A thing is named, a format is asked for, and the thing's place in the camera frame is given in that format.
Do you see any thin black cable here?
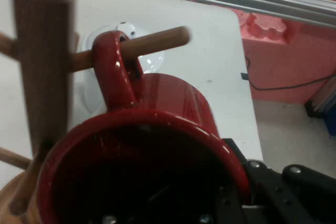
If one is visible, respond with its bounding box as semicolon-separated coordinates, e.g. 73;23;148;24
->
244;56;336;91

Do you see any brown wooden mug tree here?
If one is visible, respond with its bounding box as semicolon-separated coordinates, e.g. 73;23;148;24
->
0;0;194;224

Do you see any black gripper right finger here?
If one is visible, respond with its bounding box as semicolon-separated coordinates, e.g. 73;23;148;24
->
222;137;336;224

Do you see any red enamel mug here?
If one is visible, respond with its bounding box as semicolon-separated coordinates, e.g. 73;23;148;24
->
36;30;251;224

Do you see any dark metal frame piece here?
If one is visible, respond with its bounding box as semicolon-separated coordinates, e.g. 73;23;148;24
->
305;76;336;120

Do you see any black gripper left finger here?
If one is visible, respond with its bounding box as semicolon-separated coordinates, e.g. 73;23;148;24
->
100;184;244;224

